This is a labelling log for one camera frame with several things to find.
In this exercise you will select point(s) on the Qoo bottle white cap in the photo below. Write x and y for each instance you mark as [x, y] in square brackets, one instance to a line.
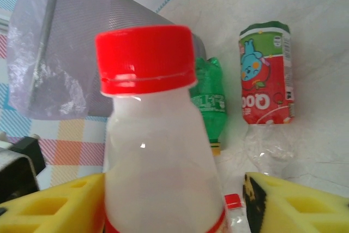
[261, 85]

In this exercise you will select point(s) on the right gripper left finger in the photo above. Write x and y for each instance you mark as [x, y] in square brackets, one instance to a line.
[54, 205]

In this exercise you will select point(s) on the green Sprite bottle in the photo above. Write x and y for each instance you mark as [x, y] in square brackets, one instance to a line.
[210, 107]

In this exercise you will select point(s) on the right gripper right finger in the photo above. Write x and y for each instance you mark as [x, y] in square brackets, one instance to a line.
[300, 211]

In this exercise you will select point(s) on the Coca-Cola bottle red cap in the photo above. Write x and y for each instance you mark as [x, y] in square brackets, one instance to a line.
[233, 201]

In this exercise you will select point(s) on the translucent purple bin liner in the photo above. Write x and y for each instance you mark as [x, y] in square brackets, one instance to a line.
[54, 53]

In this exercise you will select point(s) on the red-label bottle red cap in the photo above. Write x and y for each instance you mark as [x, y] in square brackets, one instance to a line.
[152, 148]

